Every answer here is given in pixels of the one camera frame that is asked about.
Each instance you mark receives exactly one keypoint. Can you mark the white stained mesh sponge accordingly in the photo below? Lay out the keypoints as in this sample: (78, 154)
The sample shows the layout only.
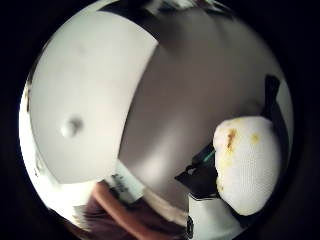
(248, 166)

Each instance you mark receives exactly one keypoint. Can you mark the white box with black print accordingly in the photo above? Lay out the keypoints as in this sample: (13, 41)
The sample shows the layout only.
(128, 183)

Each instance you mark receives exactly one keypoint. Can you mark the small white round knob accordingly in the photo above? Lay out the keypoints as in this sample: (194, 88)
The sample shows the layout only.
(69, 128)

